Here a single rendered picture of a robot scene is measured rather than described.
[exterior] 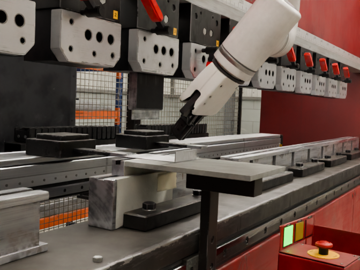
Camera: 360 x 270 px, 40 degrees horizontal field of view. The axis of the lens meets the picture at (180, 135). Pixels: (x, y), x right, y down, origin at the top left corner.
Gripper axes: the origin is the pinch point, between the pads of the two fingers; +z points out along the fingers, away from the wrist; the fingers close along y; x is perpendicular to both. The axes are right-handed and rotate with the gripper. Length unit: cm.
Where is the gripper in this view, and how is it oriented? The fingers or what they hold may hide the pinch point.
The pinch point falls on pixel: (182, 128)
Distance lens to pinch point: 100.5
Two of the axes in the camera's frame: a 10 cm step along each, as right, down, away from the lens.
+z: -5.8, 7.2, 3.8
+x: 6.3, 6.9, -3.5
